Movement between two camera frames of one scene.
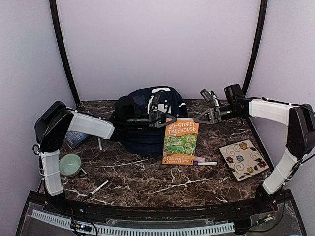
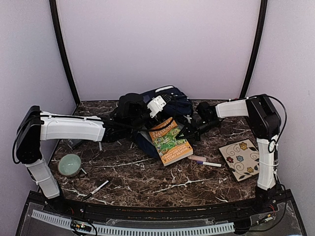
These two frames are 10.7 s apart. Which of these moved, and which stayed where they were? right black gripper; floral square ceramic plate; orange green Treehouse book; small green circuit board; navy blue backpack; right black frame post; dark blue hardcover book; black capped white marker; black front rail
Moved: navy blue backpack; right black gripper; orange green Treehouse book
Stayed: black capped white marker; dark blue hardcover book; right black frame post; small green circuit board; black front rail; floral square ceramic plate
